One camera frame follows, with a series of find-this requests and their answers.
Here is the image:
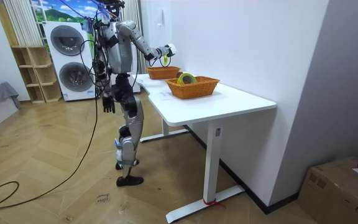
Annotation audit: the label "large yellow-green tape roll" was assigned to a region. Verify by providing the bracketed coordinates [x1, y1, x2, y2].
[176, 72, 198, 86]

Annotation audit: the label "cable bundle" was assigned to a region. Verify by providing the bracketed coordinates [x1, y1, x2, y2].
[57, 0, 127, 32]

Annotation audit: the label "black floor cable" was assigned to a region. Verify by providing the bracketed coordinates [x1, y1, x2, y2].
[0, 40, 101, 213]

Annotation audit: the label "landscape wall poster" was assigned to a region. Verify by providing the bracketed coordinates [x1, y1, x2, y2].
[31, 0, 105, 25]

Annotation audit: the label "robot legs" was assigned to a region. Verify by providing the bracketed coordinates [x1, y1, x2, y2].
[112, 74, 145, 188]

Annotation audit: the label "white washing machine tower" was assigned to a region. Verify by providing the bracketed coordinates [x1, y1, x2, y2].
[43, 21, 96, 102]

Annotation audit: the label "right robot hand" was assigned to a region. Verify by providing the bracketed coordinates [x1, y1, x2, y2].
[162, 43, 178, 58]

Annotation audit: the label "cardboard box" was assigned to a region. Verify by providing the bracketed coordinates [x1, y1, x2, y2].
[296, 156, 358, 224]

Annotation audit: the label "orange wicker basket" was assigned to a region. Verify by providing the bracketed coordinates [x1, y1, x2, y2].
[145, 65, 181, 80]
[165, 76, 221, 100]

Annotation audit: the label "wooden shelf unit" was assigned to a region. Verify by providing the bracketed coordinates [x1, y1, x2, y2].
[11, 45, 63, 105]

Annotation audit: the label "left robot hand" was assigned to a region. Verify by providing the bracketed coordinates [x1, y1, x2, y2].
[101, 94, 117, 114]

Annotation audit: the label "robot body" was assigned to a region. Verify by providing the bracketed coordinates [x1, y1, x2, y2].
[93, 0, 139, 94]

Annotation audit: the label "red strap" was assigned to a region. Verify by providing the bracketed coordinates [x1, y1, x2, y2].
[203, 198, 226, 209]

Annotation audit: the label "white standing desk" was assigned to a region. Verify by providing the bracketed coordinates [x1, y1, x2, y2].
[132, 73, 278, 224]

